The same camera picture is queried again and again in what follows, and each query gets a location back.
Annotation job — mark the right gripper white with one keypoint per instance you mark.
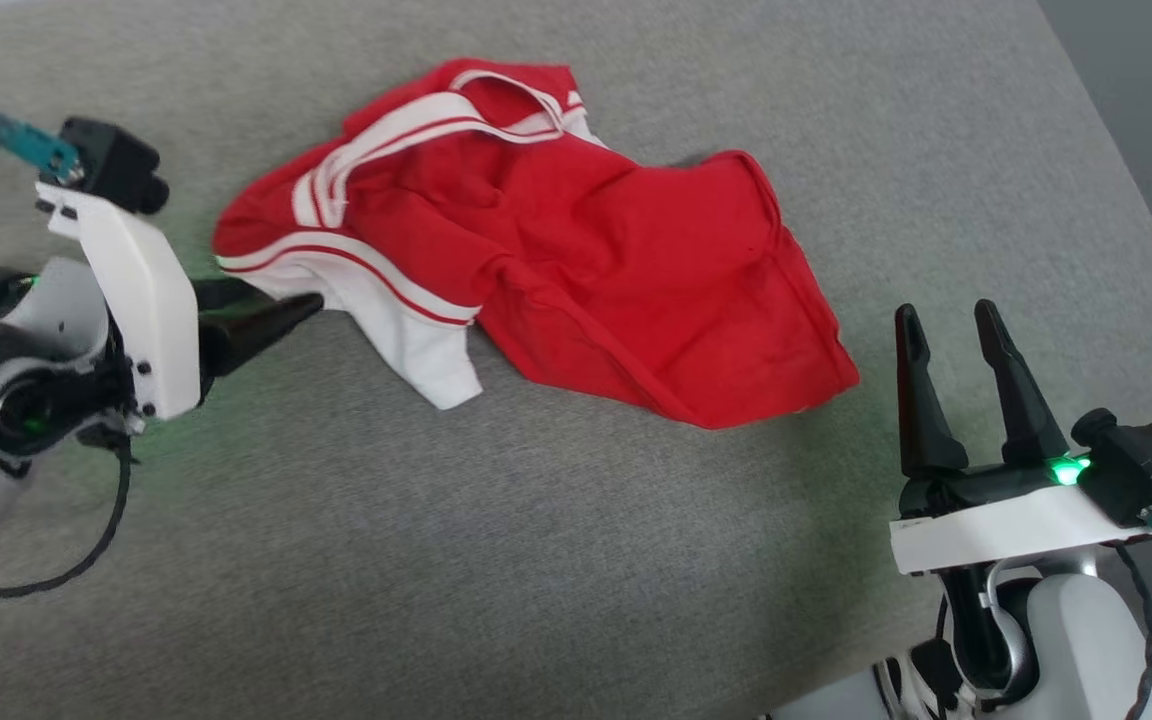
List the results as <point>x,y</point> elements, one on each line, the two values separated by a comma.
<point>996,525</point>

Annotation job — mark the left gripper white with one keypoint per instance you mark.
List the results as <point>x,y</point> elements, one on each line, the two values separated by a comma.
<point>151,310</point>

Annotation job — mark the red and white sports shirt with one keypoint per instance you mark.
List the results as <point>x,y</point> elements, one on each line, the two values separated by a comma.
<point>576,250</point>

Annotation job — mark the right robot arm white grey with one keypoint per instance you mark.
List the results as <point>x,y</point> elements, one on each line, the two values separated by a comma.
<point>1076,640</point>

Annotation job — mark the grey fabric sofa seat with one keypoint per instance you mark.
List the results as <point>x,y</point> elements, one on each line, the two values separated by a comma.
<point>536,560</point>

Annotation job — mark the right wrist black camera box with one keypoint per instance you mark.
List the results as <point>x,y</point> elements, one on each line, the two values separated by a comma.
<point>1141,465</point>

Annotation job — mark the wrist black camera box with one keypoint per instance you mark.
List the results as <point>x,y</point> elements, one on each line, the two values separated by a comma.
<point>1141,465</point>
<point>111,160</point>

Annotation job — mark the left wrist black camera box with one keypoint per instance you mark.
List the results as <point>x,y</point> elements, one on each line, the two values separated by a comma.
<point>111,160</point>

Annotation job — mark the left camera teal connector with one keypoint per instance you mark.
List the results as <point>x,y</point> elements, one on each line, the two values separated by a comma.
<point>31,145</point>

